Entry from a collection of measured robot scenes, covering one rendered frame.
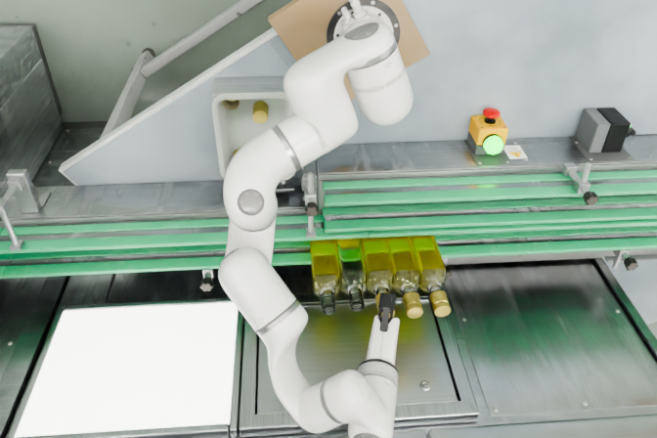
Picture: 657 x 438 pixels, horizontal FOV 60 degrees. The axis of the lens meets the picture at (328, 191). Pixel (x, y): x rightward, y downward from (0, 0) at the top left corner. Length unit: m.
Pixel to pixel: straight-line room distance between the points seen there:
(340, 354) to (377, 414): 0.31
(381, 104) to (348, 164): 0.37
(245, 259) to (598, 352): 0.86
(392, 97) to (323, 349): 0.59
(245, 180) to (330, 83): 0.20
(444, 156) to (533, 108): 0.25
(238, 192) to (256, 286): 0.15
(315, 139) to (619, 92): 0.85
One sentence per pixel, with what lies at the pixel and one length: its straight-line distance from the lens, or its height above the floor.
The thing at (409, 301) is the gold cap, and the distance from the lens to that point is 1.19.
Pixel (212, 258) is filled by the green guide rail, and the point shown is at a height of 0.94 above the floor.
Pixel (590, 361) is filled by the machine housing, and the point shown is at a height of 1.19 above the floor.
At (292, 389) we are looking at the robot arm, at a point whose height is 1.35.
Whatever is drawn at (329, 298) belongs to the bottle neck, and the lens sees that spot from 1.18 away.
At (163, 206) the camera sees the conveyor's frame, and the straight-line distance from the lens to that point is 1.38.
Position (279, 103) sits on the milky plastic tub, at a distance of 1.30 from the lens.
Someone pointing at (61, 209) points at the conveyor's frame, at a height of 0.85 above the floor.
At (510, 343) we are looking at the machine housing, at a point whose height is 1.13.
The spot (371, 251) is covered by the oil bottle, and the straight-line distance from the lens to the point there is 1.26.
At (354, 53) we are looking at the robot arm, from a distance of 0.91.
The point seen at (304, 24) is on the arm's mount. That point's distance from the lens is 1.22.
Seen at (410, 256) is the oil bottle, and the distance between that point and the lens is 1.26.
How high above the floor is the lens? 1.92
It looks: 53 degrees down
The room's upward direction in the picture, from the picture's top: 173 degrees clockwise
